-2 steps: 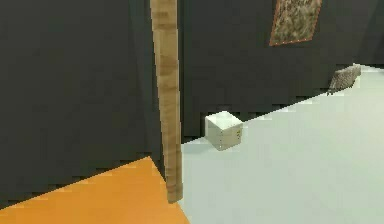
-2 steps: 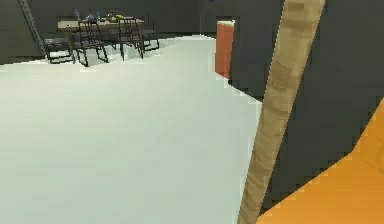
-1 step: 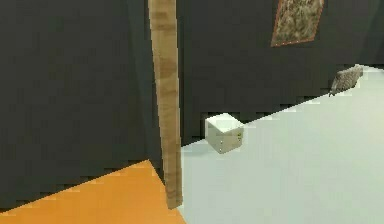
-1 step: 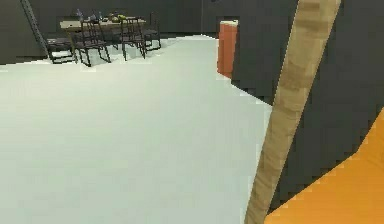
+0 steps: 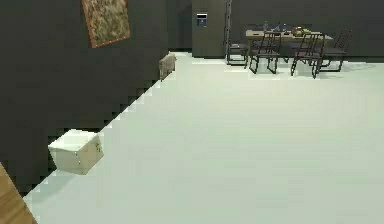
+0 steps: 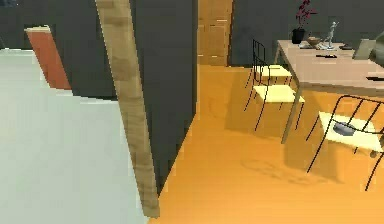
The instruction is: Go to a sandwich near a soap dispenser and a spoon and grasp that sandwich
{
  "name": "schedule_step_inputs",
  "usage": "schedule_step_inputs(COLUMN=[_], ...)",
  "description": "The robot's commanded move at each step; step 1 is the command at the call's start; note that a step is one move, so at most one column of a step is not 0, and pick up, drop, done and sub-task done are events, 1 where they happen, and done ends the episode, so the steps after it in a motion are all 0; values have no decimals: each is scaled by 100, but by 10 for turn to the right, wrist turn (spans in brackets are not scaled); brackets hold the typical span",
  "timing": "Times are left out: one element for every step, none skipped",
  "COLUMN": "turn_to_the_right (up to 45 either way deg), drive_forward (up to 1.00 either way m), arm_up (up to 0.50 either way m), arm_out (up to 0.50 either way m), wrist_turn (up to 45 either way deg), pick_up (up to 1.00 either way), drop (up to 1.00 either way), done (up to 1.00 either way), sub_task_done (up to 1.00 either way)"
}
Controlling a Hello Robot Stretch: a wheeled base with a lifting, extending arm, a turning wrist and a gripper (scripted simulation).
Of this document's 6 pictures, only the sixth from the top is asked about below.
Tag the red plant in black pot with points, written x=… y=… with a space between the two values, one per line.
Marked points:
x=301 y=23

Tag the black flat remote control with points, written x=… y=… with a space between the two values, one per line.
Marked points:
x=326 y=56
x=375 y=78

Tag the grey figure statue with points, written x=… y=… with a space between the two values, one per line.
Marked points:
x=330 y=35

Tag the grey object on chair seat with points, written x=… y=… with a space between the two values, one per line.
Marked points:
x=344 y=128

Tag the orange red room door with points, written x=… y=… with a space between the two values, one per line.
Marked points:
x=50 y=60

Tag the grey green laptop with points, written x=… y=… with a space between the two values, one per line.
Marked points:
x=364 y=49

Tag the light wooden room door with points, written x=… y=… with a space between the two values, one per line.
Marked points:
x=214 y=33

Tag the brown bowl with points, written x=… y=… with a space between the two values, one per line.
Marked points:
x=313 y=41

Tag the beige dining table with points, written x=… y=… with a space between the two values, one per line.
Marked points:
x=326 y=70

